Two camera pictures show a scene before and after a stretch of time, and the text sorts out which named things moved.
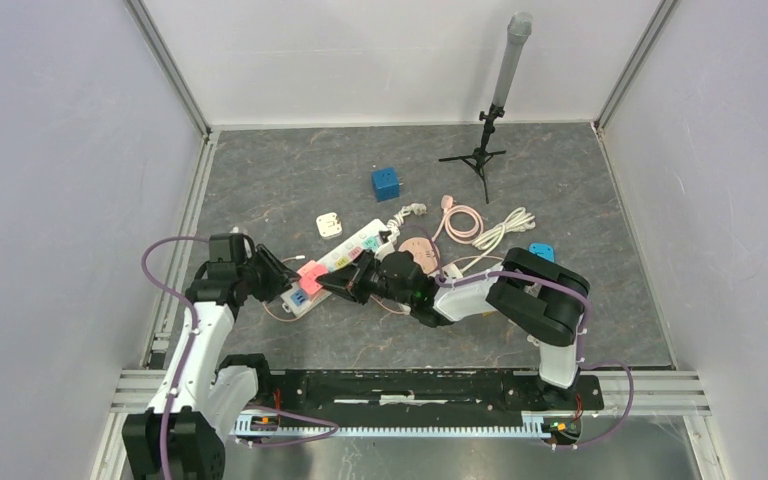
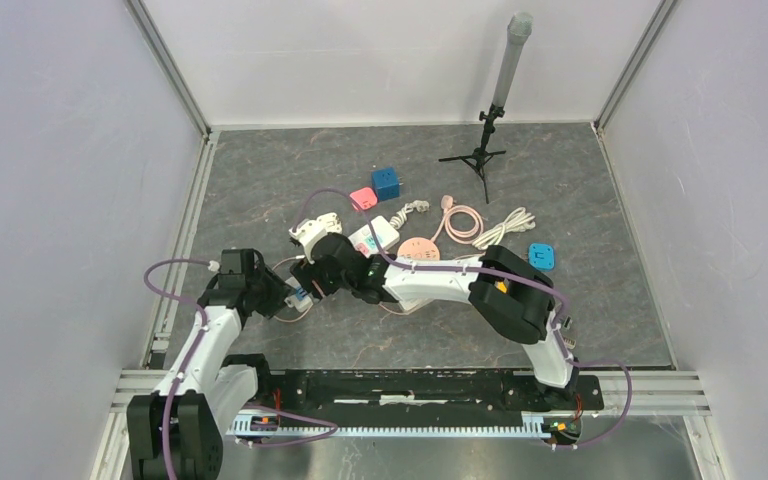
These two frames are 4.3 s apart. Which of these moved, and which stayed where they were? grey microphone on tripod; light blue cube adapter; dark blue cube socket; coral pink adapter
Moved: coral pink adapter
Stayed: light blue cube adapter; grey microphone on tripod; dark blue cube socket
